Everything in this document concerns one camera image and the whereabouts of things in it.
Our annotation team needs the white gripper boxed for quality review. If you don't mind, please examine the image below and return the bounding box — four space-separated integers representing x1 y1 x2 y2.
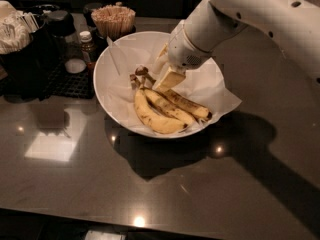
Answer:
152 20 214 91

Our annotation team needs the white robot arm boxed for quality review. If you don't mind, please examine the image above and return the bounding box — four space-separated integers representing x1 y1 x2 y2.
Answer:
153 0 320 91

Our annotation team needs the middle yellow banana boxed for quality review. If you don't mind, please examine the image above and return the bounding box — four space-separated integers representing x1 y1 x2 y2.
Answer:
144 88 195 126

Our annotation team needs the yellow banana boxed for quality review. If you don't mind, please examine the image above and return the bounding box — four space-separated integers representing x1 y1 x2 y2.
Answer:
144 88 195 126
130 74 187 134

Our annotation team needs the left yellow banana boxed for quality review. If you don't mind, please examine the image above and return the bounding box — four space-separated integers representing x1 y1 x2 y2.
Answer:
130 74 187 134

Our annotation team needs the white paper liner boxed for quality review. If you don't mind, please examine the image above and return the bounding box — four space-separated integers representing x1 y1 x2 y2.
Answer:
101 33 243 136

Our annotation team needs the bundle of wooden stirrers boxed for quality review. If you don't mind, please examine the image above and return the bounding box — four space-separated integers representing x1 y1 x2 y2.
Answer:
91 5 136 40

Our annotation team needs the small brown sauce bottle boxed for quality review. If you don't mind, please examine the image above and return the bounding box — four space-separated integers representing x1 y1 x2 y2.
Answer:
79 31 97 70

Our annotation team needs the dark jar behind stirrers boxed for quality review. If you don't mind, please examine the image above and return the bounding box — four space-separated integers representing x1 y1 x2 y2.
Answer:
83 2 102 27

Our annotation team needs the black rubber mesh mat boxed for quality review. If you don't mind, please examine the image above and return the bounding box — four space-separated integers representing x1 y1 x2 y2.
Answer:
44 63 94 99

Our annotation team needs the black lidded glass shaker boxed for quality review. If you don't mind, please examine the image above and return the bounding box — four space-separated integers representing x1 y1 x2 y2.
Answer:
47 10 86 74

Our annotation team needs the black caddy with napkins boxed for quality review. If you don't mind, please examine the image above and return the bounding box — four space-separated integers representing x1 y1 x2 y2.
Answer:
0 0 59 100

